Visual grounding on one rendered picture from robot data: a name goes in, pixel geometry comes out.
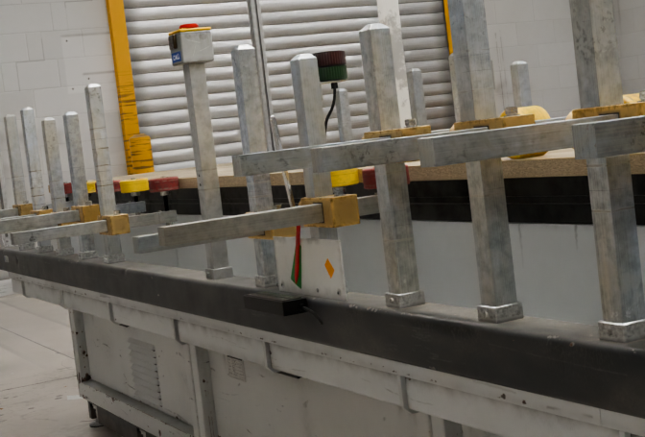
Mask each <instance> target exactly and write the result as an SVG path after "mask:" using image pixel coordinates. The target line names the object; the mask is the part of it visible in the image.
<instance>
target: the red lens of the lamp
mask: <svg viewBox="0 0 645 437"><path fill-rule="evenodd" d="M313 56H314V57H316V58H317V61H318V66H324V65H331V64H346V53H345V51H334V52H325V53H319V54H313Z"/></svg>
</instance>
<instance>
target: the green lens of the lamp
mask: <svg viewBox="0 0 645 437"><path fill-rule="evenodd" d="M318 69H319V77H320V81H328V80H336V79H348V77H347V69H346V65H339V66H329V67H323V68H318Z"/></svg>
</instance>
